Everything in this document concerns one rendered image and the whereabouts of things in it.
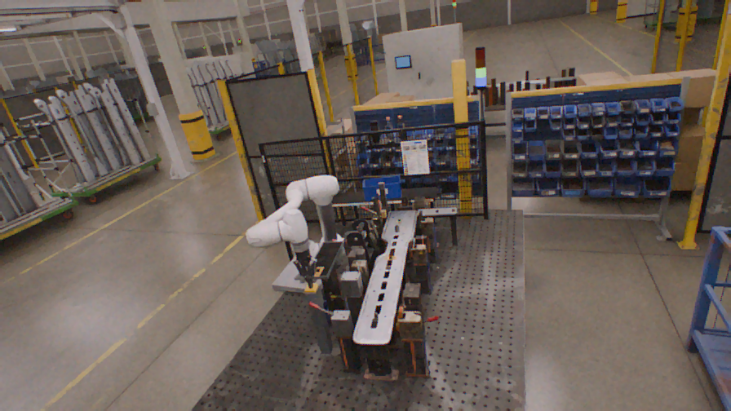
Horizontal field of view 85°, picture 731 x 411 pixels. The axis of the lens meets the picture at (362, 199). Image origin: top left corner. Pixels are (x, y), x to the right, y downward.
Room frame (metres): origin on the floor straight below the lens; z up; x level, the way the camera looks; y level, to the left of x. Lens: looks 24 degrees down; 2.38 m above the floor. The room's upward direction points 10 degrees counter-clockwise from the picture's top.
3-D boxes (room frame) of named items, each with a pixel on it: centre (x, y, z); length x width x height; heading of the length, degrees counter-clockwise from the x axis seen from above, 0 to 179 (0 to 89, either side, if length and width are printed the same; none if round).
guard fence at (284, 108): (4.69, 0.83, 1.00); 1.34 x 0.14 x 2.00; 66
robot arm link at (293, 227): (1.75, 0.35, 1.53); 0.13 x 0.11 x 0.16; 96
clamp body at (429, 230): (2.47, -0.42, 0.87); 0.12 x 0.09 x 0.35; 74
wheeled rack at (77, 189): (8.28, 5.15, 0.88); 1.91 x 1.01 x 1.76; 158
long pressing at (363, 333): (2.11, -0.12, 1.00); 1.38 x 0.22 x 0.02; 164
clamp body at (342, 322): (1.61, 0.21, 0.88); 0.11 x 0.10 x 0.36; 74
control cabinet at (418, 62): (9.01, -1.84, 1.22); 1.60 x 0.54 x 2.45; 66
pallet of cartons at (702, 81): (4.35, -3.29, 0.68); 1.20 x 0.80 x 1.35; 68
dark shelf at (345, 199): (3.06, -0.17, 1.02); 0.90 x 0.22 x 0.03; 74
